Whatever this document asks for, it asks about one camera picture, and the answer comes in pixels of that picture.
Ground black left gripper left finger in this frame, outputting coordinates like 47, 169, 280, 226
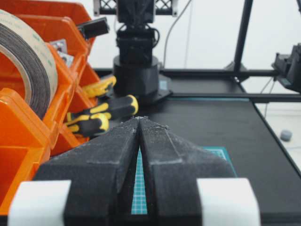
8, 118, 139, 226

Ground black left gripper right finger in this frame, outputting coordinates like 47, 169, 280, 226
139, 117, 261, 226

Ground yellow utility cutter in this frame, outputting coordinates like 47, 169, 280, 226
82, 75, 117, 98

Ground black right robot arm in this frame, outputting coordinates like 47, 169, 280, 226
113, 0, 261, 226

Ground orange container rack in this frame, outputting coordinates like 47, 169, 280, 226
0, 0, 99, 217

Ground green cutting mat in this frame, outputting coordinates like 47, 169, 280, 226
131, 146, 237, 215

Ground yellow black screwdriver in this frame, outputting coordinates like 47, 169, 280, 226
65, 113, 109, 137
66, 94, 139, 122

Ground small grey cap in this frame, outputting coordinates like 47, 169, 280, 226
280, 129, 293, 142

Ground silver metal corner brackets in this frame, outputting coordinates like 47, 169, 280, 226
49, 39, 74, 67

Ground black aluminium extrusion bar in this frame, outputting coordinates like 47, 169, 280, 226
77, 17, 110, 40

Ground beige double-sided tape roll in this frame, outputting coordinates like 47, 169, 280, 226
0, 10, 58, 119

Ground black frame post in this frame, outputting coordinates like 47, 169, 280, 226
226, 0, 253, 73

